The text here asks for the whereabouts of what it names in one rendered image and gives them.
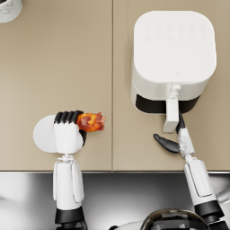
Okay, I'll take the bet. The roasted chicken drumstick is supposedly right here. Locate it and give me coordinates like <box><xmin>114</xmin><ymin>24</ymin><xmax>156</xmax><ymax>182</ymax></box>
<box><xmin>75</xmin><ymin>111</ymin><xmax>107</xmax><ymax>133</ymax></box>

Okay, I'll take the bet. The white air fryer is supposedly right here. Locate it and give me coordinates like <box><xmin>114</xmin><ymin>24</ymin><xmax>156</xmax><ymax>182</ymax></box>
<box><xmin>130</xmin><ymin>10</ymin><xmax>217</xmax><ymax>134</ymax></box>

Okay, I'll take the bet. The white round plate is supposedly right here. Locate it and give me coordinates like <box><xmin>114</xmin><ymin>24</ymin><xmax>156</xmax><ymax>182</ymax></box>
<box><xmin>32</xmin><ymin>114</ymin><xmax>59</xmax><ymax>154</ymax></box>

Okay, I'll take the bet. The dark round robot body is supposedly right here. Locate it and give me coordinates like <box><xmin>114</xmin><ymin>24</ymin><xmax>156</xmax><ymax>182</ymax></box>
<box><xmin>108</xmin><ymin>208</ymin><xmax>212</xmax><ymax>230</ymax></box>

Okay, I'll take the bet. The white marbled round pot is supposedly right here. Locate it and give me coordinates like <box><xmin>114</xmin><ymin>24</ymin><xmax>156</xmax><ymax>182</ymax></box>
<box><xmin>0</xmin><ymin>0</ymin><xmax>23</xmax><ymax>24</ymax></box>

